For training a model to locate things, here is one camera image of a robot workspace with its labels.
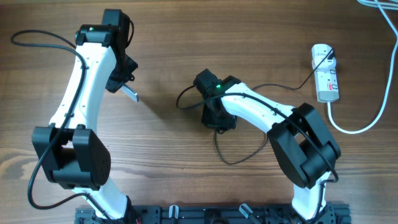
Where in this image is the turquoise screen smartphone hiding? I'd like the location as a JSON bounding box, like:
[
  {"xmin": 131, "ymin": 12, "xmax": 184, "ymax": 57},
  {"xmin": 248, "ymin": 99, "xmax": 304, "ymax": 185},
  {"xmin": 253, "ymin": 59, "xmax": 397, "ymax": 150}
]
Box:
[{"xmin": 121, "ymin": 84, "xmax": 139, "ymax": 102}]

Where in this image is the black USB charger cable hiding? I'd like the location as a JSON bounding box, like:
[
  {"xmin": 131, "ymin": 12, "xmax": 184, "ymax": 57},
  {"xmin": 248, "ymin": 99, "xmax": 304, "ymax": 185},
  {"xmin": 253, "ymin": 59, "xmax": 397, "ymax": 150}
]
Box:
[{"xmin": 213, "ymin": 47, "xmax": 336, "ymax": 166}]

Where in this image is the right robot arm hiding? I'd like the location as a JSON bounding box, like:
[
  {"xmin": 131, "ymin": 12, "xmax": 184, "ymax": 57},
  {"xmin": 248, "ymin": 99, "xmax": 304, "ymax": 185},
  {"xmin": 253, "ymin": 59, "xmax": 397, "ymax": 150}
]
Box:
[{"xmin": 193, "ymin": 69, "xmax": 341, "ymax": 223}]

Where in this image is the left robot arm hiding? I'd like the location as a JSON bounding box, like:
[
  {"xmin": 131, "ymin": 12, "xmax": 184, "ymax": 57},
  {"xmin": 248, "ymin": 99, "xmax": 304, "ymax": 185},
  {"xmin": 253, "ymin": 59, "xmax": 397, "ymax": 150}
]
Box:
[{"xmin": 32, "ymin": 9, "xmax": 139, "ymax": 223}]

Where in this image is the white power strip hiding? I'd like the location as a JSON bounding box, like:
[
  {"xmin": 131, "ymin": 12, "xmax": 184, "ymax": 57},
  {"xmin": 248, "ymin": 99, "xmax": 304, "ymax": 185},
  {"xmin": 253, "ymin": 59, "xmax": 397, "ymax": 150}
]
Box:
[{"xmin": 312, "ymin": 44, "xmax": 339, "ymax": 103}]

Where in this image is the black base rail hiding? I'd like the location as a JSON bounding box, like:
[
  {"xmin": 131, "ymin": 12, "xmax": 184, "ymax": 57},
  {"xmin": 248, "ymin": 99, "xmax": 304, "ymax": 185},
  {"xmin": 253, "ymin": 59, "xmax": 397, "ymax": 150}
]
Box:
[{"xmin": 74, "ymin": 203, "xmax": 353, "ymax": 224}]

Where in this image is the white power strip cord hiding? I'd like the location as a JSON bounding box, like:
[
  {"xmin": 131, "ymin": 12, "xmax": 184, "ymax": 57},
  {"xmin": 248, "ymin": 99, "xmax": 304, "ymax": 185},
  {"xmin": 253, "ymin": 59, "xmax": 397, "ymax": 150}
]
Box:
[{"xmin": 326, "ymin": 0, "xmax": 398, "ymax": 135}]

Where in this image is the white cables top corner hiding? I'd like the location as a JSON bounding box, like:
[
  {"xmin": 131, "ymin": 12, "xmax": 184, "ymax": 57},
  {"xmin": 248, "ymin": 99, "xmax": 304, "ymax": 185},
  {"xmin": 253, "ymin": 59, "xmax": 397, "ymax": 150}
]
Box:
[{"xmin": 356, "ymin": 0, "xmax": 398, "ymax": 11}]

